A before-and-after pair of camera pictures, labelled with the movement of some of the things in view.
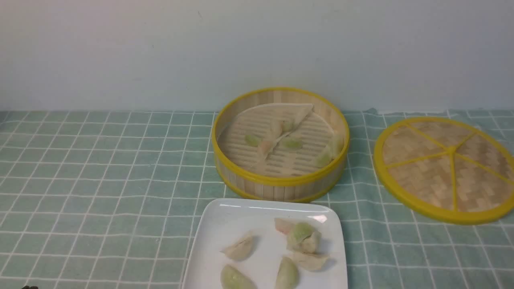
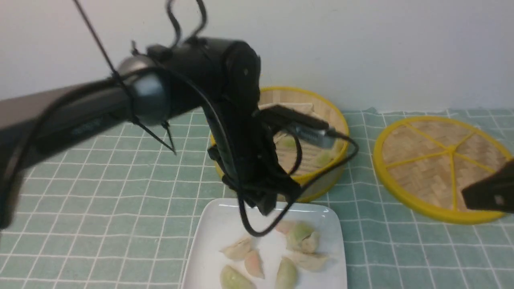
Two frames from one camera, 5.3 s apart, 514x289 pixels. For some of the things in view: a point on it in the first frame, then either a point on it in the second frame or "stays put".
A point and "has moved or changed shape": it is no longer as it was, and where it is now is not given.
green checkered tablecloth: (105, 199) stays put
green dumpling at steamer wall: (335, 147) stays put
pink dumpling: (264, 148) has moved or changed shape
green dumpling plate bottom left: (232, 278) stays put
